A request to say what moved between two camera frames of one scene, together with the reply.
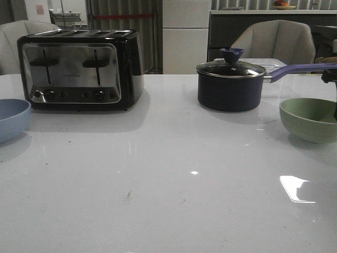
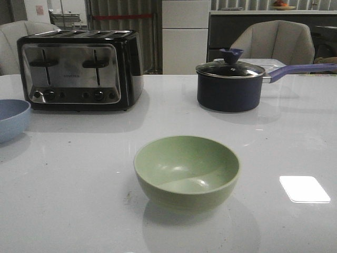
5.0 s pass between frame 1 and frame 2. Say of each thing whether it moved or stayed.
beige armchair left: stayed
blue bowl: stayed
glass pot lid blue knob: stayed
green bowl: moved
